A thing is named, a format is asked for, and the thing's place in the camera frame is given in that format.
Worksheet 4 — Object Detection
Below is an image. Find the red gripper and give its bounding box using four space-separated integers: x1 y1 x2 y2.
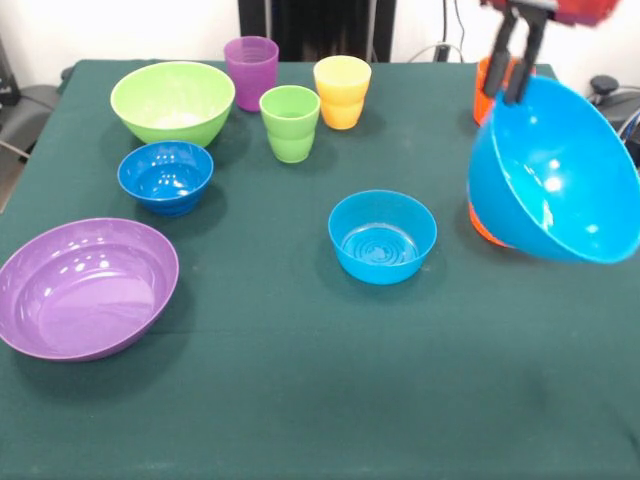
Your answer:
479 0 621 106

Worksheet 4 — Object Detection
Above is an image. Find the large light blue bowl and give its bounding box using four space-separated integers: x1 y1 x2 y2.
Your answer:
467 74 640 265

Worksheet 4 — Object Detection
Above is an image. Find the small light blue bowl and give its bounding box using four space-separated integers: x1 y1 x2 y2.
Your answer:
327 189 439 286

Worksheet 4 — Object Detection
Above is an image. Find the orange cup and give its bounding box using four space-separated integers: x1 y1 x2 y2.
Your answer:
473 56 537 126

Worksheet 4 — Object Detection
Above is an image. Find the black floor stand base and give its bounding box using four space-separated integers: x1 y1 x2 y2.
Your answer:
0 39 64 151
584 74 640 131

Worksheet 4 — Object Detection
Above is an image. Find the orange bowl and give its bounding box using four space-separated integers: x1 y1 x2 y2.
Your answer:
468 202 511 250

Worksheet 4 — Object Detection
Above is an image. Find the yellow cup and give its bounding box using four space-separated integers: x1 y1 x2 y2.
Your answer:
313 55 373 131

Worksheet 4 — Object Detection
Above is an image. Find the green cup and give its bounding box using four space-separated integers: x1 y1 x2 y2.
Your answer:
258 84 321 164

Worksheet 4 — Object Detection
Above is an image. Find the purple cup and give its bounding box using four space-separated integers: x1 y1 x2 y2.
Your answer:
223 35 280 113

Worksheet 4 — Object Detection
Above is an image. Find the large green bowl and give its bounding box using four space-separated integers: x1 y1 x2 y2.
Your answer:
110 60 236 149

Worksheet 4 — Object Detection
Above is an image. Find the dark green tablecloth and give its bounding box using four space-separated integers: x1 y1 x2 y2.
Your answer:
0 58 640 480

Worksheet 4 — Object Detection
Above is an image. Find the dark blue ribbed bowl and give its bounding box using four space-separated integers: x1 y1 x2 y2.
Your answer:
117 140 215 218

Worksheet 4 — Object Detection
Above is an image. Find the large purple bowl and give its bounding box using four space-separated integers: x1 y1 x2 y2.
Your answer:
0 217 180 362

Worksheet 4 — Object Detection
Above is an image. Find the tangle of floor cables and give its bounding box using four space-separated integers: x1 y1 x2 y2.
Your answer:
617 107 640 221

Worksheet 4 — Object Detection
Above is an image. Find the black pedestal column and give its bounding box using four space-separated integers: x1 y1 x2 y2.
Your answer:
238 0 396 63

